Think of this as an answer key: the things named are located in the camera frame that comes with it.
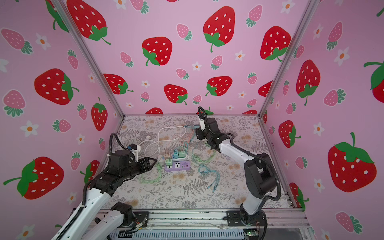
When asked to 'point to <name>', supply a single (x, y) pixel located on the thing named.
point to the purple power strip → (178, 166)
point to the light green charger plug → (168, 162)
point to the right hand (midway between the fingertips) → (199, 126)
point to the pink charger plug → (167, 156)
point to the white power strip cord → (158, 139)
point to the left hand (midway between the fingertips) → (153, 161)
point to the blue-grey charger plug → (176, 154)
